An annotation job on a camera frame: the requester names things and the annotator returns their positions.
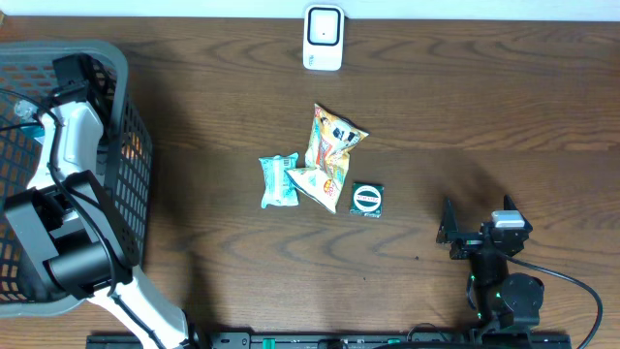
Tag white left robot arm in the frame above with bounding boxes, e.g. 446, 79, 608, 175
1, 52, 206, 348

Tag grey plastic mesh basket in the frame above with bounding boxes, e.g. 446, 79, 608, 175
1, 41, 153, 318

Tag teal wet wipes pack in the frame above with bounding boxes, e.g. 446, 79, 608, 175
259, 152, 298, 208

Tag white barcode scanner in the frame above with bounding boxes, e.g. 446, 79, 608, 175
302, 5, 345, 72

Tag green round-label box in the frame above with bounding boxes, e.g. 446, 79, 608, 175
350, 182, 384, 218

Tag orange yellow snack bag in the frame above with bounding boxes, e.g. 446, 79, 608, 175
286, 104, 369, 214

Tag orange white Kleenex tissue pack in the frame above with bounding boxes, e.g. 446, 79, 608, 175
121, 133, 142, 161

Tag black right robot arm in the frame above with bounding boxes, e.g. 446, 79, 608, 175
436, 196, 544, 335

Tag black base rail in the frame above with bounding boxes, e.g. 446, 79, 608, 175
86, 331, 574, 349

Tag blue mouthwash bottle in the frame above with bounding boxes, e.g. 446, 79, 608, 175
14, 100, 45, 144

